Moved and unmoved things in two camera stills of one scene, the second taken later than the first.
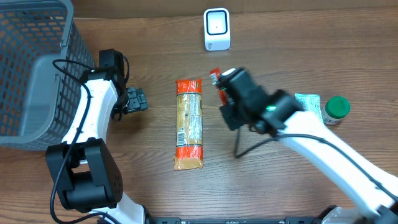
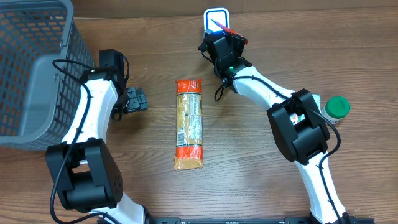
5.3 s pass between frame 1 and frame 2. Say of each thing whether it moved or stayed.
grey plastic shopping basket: stayed
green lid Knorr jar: stayed
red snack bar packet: moved
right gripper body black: moved
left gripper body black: stayed
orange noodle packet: stayed
